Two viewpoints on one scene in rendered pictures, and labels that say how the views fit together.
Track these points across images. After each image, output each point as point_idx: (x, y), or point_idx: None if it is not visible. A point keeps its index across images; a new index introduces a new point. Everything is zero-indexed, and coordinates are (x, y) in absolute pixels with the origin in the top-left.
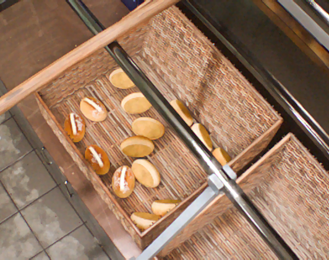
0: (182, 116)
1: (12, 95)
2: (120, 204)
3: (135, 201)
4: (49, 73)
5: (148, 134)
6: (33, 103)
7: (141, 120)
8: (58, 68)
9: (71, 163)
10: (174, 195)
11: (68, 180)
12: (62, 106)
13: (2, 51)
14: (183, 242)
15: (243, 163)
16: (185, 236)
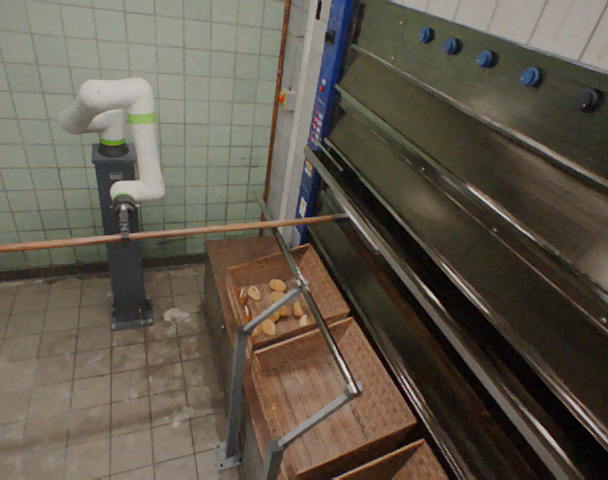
0: (300, 308)
1: (223, 226)
2: None
3: (257, 341)
4: (243, 225)
5: (278, 311)
6: (223, 282)
7: None
8: (248, 225)
9: (231, 313)
10: None
11: (226, 320)
12: (239, 288)
13: (217, 255)
14: (275, 369)
15: None
16: (277, 361)
